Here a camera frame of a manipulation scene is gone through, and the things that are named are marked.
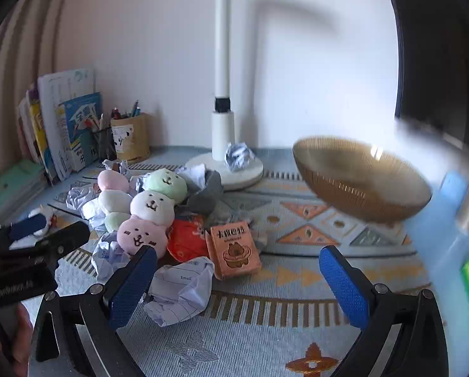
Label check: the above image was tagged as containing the blue illustrated book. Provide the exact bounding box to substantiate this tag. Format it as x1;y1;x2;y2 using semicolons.
59;92;103;173

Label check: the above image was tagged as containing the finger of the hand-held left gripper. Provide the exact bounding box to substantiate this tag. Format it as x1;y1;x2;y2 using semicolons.
0;221;91;270
0;216;50;249

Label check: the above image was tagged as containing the white desk lamp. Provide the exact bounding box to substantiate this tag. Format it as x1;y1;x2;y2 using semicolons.
183;0;265;192

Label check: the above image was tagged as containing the stack of green books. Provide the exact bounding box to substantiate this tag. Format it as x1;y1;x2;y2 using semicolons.
0;160;47;222

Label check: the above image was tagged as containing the white workbook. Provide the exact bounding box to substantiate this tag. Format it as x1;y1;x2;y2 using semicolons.
37;68;97;181

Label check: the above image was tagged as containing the patterned woven table mat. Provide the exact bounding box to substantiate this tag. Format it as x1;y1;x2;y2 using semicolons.
7;145;455;377

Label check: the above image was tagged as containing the black mesh pen holder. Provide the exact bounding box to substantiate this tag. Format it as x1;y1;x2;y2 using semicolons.
93;126;118;161

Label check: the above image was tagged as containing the orange bear print box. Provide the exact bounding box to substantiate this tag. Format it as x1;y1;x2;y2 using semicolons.
205;222;262;281

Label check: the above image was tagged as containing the bunch of pens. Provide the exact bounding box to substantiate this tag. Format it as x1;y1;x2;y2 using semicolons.
111;100;141;119

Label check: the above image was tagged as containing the beige pleated curtain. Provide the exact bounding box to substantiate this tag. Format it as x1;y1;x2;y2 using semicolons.
0;0;78;173

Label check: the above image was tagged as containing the red orange snack packet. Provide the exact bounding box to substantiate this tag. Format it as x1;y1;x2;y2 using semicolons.
167;218;211;264

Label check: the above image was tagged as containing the white paper ball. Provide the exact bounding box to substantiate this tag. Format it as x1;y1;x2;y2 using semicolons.
91;232;131;283
101;160;131;177
65;186;102;221
175;165;207;189
224;142;256;172
144;256;215;327

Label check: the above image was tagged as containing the small white orange toy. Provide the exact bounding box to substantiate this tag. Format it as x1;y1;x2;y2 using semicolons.
28;206;59;237

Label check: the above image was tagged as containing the black monitor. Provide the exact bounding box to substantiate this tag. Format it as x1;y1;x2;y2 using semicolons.
384;0;469;154

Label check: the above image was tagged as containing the bunch of pencils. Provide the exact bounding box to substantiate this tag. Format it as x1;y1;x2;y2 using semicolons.
83;113;111;132

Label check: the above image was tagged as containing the yellow bamboo pen holder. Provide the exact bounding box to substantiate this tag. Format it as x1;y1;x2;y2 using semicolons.
111;113;151;162

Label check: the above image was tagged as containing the person's left hand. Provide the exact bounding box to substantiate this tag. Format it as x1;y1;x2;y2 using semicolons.
7;305;34;366

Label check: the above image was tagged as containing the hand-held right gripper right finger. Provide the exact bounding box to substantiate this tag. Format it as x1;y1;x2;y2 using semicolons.
318;244;449;377

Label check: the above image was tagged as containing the row of upright books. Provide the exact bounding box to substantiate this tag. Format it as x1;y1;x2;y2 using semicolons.
18;84;41;163

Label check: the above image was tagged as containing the grey cloth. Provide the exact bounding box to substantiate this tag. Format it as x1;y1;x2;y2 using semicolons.
185;170;224;216

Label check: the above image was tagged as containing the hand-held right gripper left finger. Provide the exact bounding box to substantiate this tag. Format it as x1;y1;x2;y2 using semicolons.
29;245;158;377

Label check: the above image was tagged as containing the yellow book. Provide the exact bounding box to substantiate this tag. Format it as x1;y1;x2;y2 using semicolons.
28;102;59;186

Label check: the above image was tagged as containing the golden ribbed bowl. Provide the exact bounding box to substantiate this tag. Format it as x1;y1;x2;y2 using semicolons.
293;136;433;224

